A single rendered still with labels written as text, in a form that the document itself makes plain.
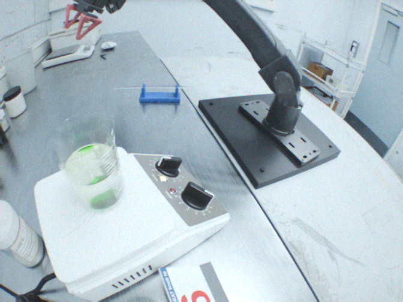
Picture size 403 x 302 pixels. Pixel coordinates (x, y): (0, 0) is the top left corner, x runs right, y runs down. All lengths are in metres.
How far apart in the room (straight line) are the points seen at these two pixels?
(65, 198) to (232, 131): 0.31
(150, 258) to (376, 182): 0.51
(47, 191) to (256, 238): 0.26
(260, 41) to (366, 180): 0.38
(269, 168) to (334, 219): 0.15
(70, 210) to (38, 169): 0.22
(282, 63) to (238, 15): 0.11
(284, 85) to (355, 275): 0.33
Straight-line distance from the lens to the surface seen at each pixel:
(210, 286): 0.24
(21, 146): 0.50
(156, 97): 0.49
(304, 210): 0.34
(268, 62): 0.35
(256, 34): 0.36
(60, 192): 0.22
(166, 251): 0.19
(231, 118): 0.42
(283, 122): 0.39
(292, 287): 0.28
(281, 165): 0.36
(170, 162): 0.25
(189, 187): 0.22
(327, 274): 0.32
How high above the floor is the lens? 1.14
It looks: 42 degrees down
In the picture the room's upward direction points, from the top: 8 degrees clockwise
